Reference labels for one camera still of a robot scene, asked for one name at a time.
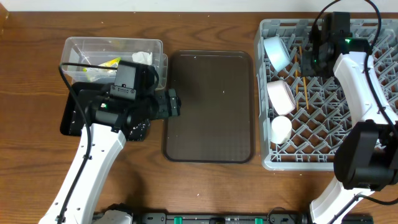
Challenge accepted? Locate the yellow white snack wrapper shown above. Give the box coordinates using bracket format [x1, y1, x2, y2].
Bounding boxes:
[83, 57, 121, 82]

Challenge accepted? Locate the white napkin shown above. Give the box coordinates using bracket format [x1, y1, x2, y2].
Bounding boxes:
[132, 52, 153, 65]

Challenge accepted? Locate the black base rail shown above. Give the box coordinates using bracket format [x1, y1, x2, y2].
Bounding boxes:
[93, 203, 374, 224]

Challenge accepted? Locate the grey plastic dishwasher rack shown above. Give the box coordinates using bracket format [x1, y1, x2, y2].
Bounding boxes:
[254, 19, 397, 171]

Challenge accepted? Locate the dark brown serving tray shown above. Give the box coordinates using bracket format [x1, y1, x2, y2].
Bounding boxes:
[162, 50, 256, 164]

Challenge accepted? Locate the white paper cup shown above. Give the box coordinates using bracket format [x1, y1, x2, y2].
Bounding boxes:
[271, 116, 292, 144]

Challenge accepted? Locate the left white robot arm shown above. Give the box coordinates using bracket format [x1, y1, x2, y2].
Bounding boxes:
[40, 60, 181, 223]

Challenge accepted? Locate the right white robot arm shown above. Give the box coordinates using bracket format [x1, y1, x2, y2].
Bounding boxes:
[301, 12, 397, 223]

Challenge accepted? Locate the black waste tray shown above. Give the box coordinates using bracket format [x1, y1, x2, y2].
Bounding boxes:
[60, 82, 150, 141]

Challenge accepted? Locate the light blue small bowl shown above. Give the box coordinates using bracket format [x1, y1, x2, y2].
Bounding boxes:
[263, 36, 290, 73]

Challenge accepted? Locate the clear plastic bin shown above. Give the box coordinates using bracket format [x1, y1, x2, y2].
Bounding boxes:
[61, 37, 168, 90]

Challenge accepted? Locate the wooden chopstick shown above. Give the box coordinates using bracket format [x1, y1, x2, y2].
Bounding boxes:
[294, 53, 299, 111]
[298, 46, 309, 110]

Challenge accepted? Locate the white bowl with rice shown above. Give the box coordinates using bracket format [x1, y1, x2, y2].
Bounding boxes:
[267, 80, 296, 115]

